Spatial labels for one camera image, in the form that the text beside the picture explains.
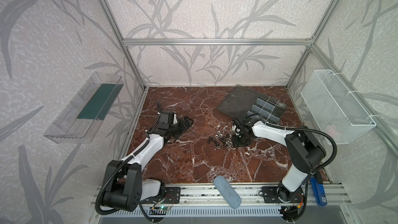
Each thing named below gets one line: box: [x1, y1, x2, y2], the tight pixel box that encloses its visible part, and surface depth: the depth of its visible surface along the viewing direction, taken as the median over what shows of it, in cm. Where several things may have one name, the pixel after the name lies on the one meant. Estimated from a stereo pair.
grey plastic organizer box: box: [217, 84, 287, 123], surface depth 110 cm
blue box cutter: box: [309, 175, 328, 207], surface depth 74 cm
